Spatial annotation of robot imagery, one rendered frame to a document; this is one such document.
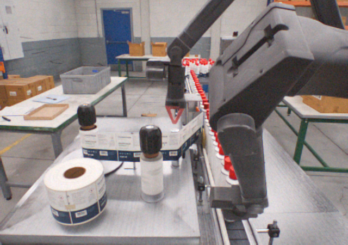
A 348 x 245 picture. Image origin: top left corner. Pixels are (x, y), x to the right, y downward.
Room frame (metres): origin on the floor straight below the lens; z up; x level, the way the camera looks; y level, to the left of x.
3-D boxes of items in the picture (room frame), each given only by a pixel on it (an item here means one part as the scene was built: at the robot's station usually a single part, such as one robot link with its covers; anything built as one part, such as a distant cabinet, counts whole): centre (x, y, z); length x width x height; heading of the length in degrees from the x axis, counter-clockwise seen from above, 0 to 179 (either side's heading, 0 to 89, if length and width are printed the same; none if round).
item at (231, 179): (0.64, -0.20, 0.98); 0.05 x 0.05 x 0.20
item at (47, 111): (1.93, 1.12, 0.82); 0.34 x 0.24 x 0.03; 0
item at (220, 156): (0.80, -0.19, 0.98); 0.05 x 0.05 x 0.20
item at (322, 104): (2.15, -1.50, 0.97); 0.51 x 0.39 x 0.37; 89
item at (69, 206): (0.70, 0.36, 0.95); 0.20 x 0.20 x 0.14
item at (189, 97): (1.26, -0.10, 1.14); 0.14 x 0.11 x 0.01; 0
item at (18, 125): (2.59, 1.17, 0.40); 1.90 x 0.75 x 0.80; 174
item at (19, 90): (4.14, 2.96, 0.32); 1.20 x 0.83 x 0.64; 83
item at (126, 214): (0.96, 0.25, 0.86); 0.80 x 0.67 x 0.05; 0
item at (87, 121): (1.01, 0.41, 1.04); 0.09 x 0.09 x 0.29
